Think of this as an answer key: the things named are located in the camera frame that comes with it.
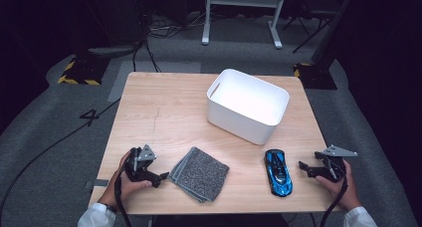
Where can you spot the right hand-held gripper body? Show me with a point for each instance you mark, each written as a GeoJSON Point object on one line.
{"type": "Point", "coordinates": [333, 167]}

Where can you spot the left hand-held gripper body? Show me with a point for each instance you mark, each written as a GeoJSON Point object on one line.
{"type": "Point", "coordinates": [142, 164]}

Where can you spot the blue toy car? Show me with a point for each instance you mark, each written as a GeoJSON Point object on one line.
{"type": "Point", "coordinates": [278, 172]}

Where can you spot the grey cloth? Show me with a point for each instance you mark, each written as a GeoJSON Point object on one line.
{"type": "Point", "coordinates": [199, 174]}

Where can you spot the person's left hand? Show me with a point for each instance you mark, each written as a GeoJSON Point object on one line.
{"type": "Point", "coordinates": [127, 187]}

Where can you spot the person's right hand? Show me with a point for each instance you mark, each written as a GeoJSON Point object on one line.
{"type": "Point", "coordinates": [346, 193]}

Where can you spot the grey tape strip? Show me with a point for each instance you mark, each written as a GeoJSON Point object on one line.
{"type": "Point", "coordinates": [98, 183]}

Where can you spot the white plastic bin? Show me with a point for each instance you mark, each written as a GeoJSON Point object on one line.
{"type": "Point", "coordinates": [247, 104]}

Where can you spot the dark stand with round base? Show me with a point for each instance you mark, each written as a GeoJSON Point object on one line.
{"type": "Point", "coordinates": [114, 49]}

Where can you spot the black folding stand legs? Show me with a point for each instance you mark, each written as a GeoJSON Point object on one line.
{"type": "Point", "coordinates": [308, 28]}

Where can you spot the black yellow striped base plate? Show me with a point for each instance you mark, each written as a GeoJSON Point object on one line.
{"type": "Point", "coordinates": [83, 72]}
{"type": "Point", "coordinates": [315, 76]}

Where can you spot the grey metal post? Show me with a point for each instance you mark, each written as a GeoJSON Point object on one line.
{"type": "Point", "coordinates": [333, 28]}

